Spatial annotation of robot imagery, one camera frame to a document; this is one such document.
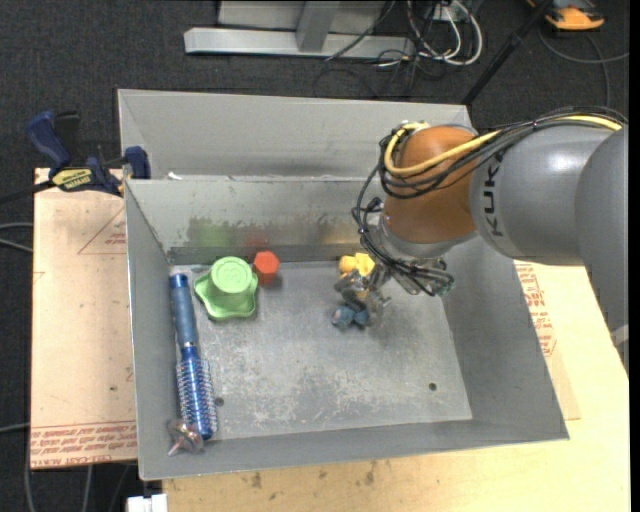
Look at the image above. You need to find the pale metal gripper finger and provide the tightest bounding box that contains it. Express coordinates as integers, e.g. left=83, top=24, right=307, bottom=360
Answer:
left=333, top=277, right=355, bottom=317
left=357, top=292, right=393, bottom=328

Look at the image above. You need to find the brown cardboard board, red print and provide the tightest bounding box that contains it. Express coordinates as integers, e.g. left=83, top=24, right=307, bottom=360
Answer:
left=29, top=167, right=584, bottom=472

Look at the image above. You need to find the red hexagonal block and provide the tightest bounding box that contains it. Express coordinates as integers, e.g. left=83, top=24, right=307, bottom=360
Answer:
left=252, top=250, right=281, bottom=287

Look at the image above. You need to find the small blue toy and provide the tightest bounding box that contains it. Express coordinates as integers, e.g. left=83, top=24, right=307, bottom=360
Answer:
left=331, top=305, right=372, bottom=331

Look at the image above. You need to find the clear pink spinning top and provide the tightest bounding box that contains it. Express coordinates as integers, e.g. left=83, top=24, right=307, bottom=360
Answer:
left=166, top=418, right=205, bottom=457

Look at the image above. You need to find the yellow toy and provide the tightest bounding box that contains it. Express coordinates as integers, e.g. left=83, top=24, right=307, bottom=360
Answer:
left=338, top=251, right=377, bottom=277

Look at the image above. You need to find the blue round hair brush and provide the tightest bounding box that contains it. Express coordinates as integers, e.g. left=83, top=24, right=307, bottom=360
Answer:
left=168, top=272, right=220, bottom=442

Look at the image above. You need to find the green plastic cup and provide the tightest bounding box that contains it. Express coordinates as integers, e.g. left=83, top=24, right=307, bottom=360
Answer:
left=193, top=255, right=260, bottom=322

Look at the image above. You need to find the grey metal bin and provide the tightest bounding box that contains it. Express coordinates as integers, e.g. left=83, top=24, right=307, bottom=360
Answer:
left=117, top=88, right=571, bottom=483

